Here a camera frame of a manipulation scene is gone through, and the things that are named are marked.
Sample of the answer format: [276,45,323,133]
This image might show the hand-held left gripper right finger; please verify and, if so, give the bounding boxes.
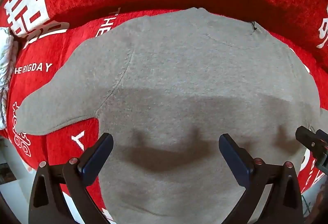
[219,133,306,224]

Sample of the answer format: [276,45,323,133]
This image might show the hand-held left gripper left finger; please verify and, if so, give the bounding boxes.
[28,132,114,224]

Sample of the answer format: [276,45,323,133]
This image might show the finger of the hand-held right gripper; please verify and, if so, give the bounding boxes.
[295,125,328,161]

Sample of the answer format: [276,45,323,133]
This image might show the grey fleece sweater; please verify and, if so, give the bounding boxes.
[18,7,321,217]

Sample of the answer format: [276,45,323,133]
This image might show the white patterned cloth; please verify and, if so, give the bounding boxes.
[0,27,18,130]

